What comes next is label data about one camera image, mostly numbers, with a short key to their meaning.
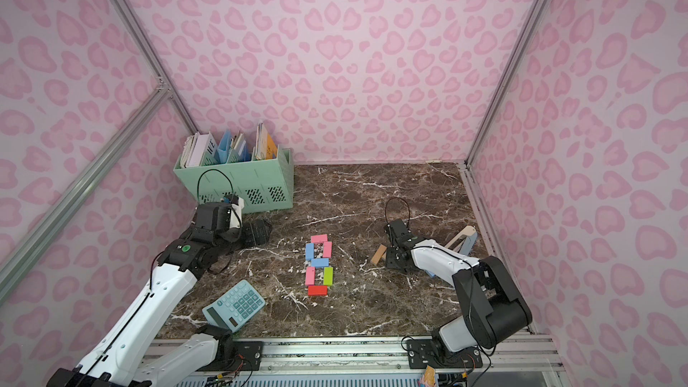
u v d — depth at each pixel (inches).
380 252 36.3
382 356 29.4
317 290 33.6
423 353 28.7
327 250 36.5
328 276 34.5
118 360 15.3
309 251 36.6
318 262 35.7
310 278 34.1
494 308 16.9
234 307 31.5
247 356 28.9
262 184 36.5
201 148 35.7
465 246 36.0
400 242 28.2
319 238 37.6
